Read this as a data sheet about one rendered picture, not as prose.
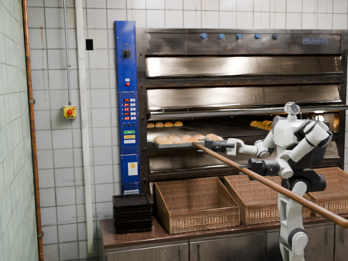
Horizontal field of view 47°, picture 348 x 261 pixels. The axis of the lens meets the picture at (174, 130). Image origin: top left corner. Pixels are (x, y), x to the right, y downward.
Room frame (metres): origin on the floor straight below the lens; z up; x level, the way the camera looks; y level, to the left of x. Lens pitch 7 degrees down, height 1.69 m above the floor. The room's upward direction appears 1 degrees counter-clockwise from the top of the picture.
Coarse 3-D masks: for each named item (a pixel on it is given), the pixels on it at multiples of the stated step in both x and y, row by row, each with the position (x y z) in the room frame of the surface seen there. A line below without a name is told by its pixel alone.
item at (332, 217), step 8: (208, 152) 2.64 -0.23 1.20; (224, 160) 2.36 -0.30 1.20; (240, 168) 2.13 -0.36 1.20; (256, 176) 1.94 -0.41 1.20; (264, 184) 1.86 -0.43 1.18; (272, 184) 1.78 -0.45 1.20; (280, 192) 1.70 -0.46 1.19; (288, 192) 1.64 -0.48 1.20; (296, 200) 1.57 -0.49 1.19; (304, 200) 1.52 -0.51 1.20; (312, 208) 1.46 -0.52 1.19; (320, 208) 1.43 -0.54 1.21; (328, 216) 1.36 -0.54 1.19; (336, 216) 1.33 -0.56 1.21; (344, 224) 1.28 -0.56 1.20
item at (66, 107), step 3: (66, 105) 3.07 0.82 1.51; (72, 105) 3.05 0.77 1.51; (75, 105) 3.04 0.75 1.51; (63, 108) 3.01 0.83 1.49; (66, 108) 3.01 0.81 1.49; (69, 108) 3.02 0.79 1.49; (75, 108) 3.03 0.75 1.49; (63, 111) 3.01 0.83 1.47; (66, 111) 3.01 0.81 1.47; (72, 111) 3.03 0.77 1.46; (75, 111) 3.03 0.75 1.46; (66, 114) 3.01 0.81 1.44; (72, 114) 3.02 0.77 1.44; (75, 114) 3.03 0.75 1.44; (66, 117) 3.01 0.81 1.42; (69, 117) 3.02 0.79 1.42; (72, 117) 3.02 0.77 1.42; (75, 117) 3.03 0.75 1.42
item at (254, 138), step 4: (332, 132) 3.65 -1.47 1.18; (336, 132) 3.66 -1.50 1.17; (240, 136) 3.48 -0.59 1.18; (244, 136) 3.47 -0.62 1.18; (248, 136) 3.47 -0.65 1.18; (252, 136) 3.46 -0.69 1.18; (256, 136) 3.47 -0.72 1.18; (260, 136) 3.48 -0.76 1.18; (264, 136) 3.48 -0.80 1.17; (244, 140) 3.44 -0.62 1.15; (248, 140) 3.45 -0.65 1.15; (252, 140) 3.46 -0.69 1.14; (256, 140) 3.47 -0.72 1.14; (148, 144) 3.24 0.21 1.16; (152, 144) 3.24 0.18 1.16
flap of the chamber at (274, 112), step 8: (216, 112) 3.23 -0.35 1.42; (224, 112) 3.24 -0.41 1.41; (232, 112) 3.26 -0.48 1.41; (240, 112) 3.27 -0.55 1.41; (248, 112) 3.29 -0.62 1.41; (256, 112) 3.31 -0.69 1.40; (264, 112) 3.32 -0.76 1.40; (272, 112) 3.34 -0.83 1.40; (280, 112) 3.36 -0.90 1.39; (304, 112) 3.54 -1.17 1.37; (312, 112) 3.60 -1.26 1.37; (320, 112) 3.66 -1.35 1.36
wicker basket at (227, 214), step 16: (160, 192) 3.05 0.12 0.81; (176, 192) 3.23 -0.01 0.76; (192, 192) 3.26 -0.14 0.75; (208, 192) 3.29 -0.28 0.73; (224, 192) 3.17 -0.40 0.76; (160, 208) 3.05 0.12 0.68; (176, 208) 3.19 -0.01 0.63; (192, 208) 3.22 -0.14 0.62; (208, 208) 3.26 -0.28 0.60; (224, 208) 2.87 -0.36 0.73; (176, 224) 2.78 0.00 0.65; (192, 224) 2.93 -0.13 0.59; (208, 224) 2.84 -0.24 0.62; (224, 224) 2.87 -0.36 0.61
